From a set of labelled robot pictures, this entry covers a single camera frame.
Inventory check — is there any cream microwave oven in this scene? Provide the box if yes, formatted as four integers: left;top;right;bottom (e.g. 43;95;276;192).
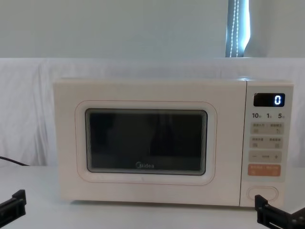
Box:
52;77;295;208

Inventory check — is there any white curtain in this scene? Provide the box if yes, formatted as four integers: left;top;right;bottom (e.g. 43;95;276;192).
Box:
0;0;305;167

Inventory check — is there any black power cable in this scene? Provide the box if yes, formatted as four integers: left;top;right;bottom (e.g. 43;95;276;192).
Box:
0;156;31;167

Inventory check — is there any white table cloth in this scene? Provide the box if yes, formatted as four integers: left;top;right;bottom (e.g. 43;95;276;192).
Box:
0;164;305;229

